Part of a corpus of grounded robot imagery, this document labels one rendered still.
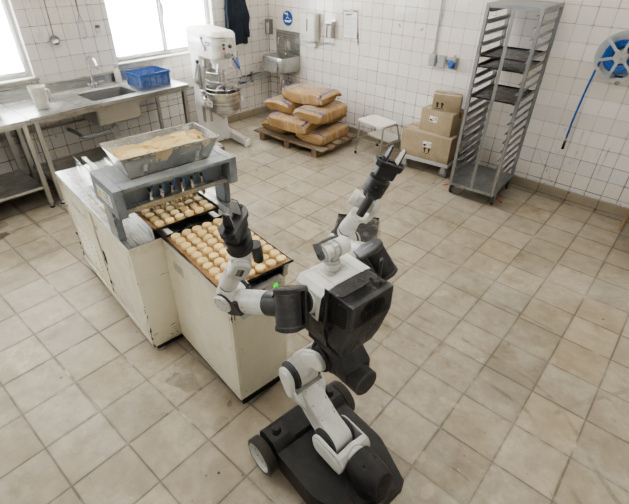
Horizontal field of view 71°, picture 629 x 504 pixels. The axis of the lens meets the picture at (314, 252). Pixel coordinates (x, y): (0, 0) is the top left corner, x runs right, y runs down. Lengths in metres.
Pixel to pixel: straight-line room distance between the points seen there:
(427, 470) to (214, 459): 1.10
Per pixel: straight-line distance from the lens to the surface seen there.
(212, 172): 2.71
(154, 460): 2.64
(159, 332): 2.97
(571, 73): 5.19
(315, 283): 1.53
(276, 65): 6.72
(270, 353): 2.54
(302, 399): 2.19
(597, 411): 3.18
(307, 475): 2.30
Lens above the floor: 2.19
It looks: 35 degrees down
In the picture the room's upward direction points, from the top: 1 degrees clockwise
